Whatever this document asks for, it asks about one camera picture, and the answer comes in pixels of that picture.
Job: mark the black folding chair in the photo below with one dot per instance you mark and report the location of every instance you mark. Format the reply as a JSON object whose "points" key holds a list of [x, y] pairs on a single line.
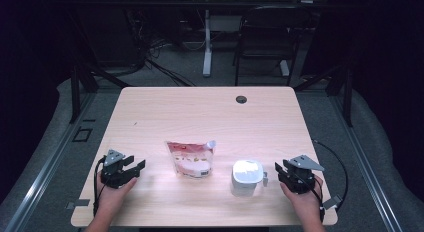
{"points": [[270, 35]]}

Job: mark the white desk leg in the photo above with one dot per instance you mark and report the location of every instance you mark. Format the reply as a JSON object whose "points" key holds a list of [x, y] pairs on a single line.
{"points": [[207, 48]]}

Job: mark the aluminium floor rail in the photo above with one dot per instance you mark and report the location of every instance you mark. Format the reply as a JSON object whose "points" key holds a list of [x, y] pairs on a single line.
{"points": [[50, 162], [366, 165]]}

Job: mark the red clear plastic powder bag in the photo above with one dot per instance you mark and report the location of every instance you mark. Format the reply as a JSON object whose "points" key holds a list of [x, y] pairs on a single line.
{"points": [[191, 158]]}

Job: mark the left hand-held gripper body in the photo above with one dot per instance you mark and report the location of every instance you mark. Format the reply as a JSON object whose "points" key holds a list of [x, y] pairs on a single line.
{"points": [[113, 173]]}

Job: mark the black metal stand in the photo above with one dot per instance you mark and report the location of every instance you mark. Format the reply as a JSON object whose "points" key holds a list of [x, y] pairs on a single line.
{"points": [[76, 95], [348, 98]]}

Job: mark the white container with hinged lid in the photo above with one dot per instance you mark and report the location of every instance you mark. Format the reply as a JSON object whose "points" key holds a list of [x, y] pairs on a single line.
{"points": [[246, 175]]}

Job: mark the grey tape piece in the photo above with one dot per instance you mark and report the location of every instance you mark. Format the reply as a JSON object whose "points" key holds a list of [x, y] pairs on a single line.
{"points": [[78, 203], [332, 202]]}

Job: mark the person's left hand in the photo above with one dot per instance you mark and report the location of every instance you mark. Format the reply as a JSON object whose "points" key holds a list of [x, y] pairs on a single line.
{"points": [[111, 197]]}

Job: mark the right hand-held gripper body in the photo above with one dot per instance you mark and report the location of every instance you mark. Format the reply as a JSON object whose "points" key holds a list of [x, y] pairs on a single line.
{"points": [[300, 178]]}

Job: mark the person's right hand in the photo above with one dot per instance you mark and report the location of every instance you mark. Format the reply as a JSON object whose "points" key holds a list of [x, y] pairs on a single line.
{"points": [[308, 203]]}

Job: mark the white desk foot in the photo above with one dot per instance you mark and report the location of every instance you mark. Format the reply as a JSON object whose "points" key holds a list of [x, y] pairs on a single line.
{"points": [[284, 68]]}

